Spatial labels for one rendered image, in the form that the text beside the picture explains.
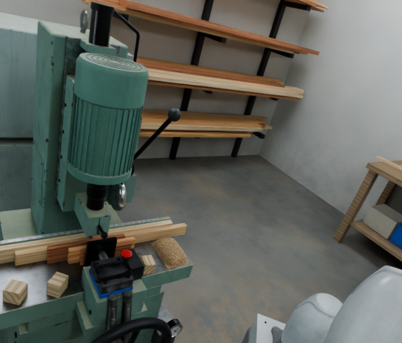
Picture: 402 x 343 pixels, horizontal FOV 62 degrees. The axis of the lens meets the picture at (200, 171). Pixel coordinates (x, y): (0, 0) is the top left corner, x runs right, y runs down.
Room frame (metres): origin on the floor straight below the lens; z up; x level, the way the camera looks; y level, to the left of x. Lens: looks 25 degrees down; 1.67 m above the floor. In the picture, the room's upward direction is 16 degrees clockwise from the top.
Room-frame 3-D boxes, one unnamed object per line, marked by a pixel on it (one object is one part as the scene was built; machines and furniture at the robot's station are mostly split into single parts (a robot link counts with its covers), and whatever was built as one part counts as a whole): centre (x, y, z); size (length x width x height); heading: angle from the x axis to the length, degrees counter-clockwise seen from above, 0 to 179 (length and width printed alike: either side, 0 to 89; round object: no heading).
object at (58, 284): (0.65, 0.29, 0.92); 0.04 x 0.04 x 0.04; 86
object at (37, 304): (0.76, 0.20, 0.87); 0.61 x 0.30 x 0.06; 130
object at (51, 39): (1.06, 0.47, 1.16); 0.22 x 0.22 x 0.72; 40
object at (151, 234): (0.88, 0.22, 0.92); 0.58 x 0.02 x 0.04; 130
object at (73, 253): (0.82, 0.23, 0.92); 0.21 x 0.02 x 0.05; 130
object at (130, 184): (1.08, 0.28, 1.02); 0.09 x 0.07 x 0.12; 130
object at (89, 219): (0.85, 0.29, 1.03); 0.14 x 0.07 x 0.09; 40
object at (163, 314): (0.89, -0.01, 0.58); 0.12 x 0.08 x 0.08; 40
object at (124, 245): (0.81, 0.22, 0.93); 0.16 x 0.02 x 0.05; 130
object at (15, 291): (0.59, 0.37, 0.92); 0.04 x 0.04 x 0.04; 2
